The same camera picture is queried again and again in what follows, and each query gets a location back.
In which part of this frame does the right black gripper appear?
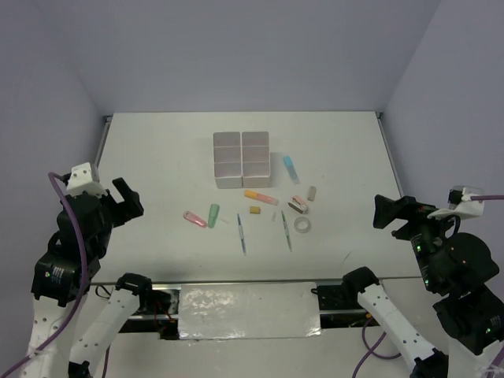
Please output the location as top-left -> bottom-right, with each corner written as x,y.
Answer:
371,191 -> 464,287

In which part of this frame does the green pen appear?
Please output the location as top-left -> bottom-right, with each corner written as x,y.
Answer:
280,210 -> 292,252

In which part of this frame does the blue pen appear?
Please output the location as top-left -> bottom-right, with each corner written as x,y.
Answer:
237,213 -> 246,256

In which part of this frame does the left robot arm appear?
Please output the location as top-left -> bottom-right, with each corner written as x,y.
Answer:
19,173 -> 154,377

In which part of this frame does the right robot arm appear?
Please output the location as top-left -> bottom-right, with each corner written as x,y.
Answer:
342,187 -> 503,377

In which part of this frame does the beige eraser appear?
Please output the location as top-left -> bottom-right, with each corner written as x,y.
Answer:
307,186 -> 317,202

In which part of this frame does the green highlighter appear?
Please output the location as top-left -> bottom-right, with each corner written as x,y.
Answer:
207,203 -> 220,228

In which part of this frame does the clear tape roll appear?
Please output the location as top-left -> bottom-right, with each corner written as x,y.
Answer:
294,217 -> 311,234

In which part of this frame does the pink stapler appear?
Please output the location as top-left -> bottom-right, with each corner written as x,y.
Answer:
287,195 -> 309,214

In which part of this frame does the blue highlighter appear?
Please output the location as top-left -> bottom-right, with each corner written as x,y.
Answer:
283,155 -> 300,184

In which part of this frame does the orange pink highlighter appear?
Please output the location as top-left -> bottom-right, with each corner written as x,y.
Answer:
244,190 -> 279,206

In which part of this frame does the right white organizer tray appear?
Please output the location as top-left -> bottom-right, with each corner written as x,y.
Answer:
241,132 -> 271,188

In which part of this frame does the silver foil cover plate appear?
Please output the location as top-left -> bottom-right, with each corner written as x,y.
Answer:
178,282 -> 321,340

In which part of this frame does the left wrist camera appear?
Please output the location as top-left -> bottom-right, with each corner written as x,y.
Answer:
66,162 -> 107,198

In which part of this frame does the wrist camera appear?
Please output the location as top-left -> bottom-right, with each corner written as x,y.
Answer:
66,162 -> 107,198
427,186 -> 484,220

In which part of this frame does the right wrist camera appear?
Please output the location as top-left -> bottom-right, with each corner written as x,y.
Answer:
427,186 -> 484,220

